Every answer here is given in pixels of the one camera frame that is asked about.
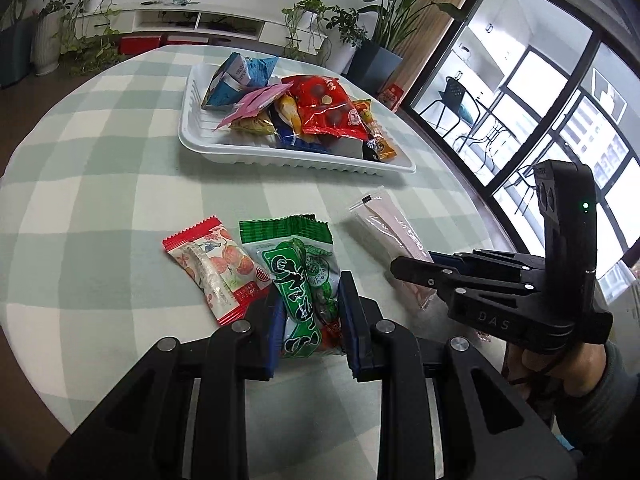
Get gold foil snack pack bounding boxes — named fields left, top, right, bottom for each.
left=230, top=110, right=277, bottom=136

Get white tv cabinet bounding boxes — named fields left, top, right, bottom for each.
left=98, top=1, right=331, bottom=51

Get light blue chip bag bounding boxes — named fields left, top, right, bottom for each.
left=201, top=52, right=280, bottom=110

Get person's right hand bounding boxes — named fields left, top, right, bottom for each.
left=506, top=344, right=606, bottom=399

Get red storage bin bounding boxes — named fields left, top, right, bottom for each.
left=165, top=34, right=209, bottom=46
left=118, top=35, right=162, bottom=56

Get red chocolate ball bag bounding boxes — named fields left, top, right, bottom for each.
left=282, top=75, right=369, bottom=141

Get blue yellow chip bag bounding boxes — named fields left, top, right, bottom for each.
left=274, top=93, right=303, bottom=136

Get red white strawberry candy pack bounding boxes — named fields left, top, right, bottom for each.
left=162, top=216, right=271, bottom=326

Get white red long snack pack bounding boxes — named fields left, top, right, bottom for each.
left=323, top=136, right=366, bottom=159

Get orange apple snack stick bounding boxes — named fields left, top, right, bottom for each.
left=354, top=99, right=397, bottom=162

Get dark blue plant pot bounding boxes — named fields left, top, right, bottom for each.
left=346, top=40, right=402, bottom=96
left=0, top=18, right=36, bottom=88

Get dark blue plant pot right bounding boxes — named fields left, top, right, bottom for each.
left=346, top=40, right=402, bottom=96

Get dark blue cookie pack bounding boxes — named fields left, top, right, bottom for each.
left=274, top=122, right=330, bottom=154

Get green seaweed snack pack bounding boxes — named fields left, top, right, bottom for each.
left=239, top=214, right=343, bottom=359

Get white ribbed plant pot left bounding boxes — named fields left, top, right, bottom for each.
left=32, top=10, right=63, bottom=77

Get black balcony chair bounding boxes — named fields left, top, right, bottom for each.
left=418, top=76, right=482, bottom=138

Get dark blue plant pot left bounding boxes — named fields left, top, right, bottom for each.
left=0, top=18, right=36, bottom=88

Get white plastic tray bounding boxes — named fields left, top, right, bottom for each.
left=178, top=63, right=416, bottom=174

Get red box on floor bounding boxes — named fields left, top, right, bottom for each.
left=378, top=84, right=405, bottom=112

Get clear pink snack wrapper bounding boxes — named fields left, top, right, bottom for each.
left=347, top=186, right=435, bottom=311

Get green white checkered tablecloth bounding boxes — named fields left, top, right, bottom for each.
left=1, top=46, right=492, bottom=430

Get white plant pot right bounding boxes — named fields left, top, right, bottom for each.
left=320, top=28, right=356, bottom=74

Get black cereal snack pack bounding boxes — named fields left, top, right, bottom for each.
left=362, top=136, right=382, bottom=162

